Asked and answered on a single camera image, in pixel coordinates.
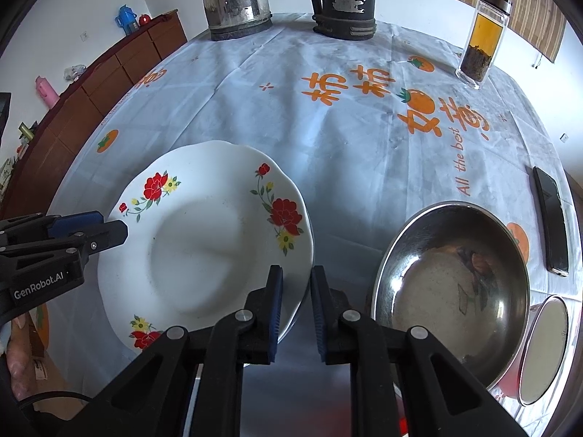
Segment black cable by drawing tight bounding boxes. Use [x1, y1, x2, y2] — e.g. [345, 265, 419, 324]
[16, 391, 94, 420]

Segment black screen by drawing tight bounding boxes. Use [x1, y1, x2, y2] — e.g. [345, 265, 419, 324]
[0, 92, 12, 141]

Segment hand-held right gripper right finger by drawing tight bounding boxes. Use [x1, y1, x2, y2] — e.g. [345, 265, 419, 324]
[310, 265, 529, 437]

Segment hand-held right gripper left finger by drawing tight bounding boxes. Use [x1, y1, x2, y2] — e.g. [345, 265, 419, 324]
[77, 264, 285, 437]

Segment white plate with red flowers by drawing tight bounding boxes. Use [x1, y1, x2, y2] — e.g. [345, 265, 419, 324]
[97, 140, 316, 353]

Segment glass tea bottle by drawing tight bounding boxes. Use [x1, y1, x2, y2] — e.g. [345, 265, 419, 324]
[455, 0, 513, 90]

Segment stainless steel bowl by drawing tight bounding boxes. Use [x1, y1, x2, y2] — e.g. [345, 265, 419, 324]
[371, 201, 531, 390]

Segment blue plastic jug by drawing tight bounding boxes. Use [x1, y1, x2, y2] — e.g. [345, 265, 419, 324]
[114, 4, 138, 35]

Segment light blue printed tablecloth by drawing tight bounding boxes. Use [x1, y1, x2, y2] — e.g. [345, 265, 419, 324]
[34, 11, 581, 420]

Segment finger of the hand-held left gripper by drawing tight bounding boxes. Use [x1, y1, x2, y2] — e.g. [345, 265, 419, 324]
[0, 210, 106, 240]
[0, 220, 129, 262]

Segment pink bottle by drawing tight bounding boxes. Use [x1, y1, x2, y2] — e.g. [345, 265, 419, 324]
[35, 76, 60, 109]

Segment brown wooden sideboard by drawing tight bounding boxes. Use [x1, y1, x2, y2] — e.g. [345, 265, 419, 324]
[0, 9, 188, 219]

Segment person's left hand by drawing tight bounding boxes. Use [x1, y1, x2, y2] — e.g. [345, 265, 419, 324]
[8, 315, 36, 400]

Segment bamboo window blind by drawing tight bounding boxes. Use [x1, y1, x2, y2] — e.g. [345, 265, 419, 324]
[422, 0, 568, 63]

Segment stainless steel electric kettle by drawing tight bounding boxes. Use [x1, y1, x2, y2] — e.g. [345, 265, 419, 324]
[201, 0, 273, 42]

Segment black smartphone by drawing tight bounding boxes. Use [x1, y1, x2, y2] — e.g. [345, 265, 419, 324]
[532, 166, 570, 277]

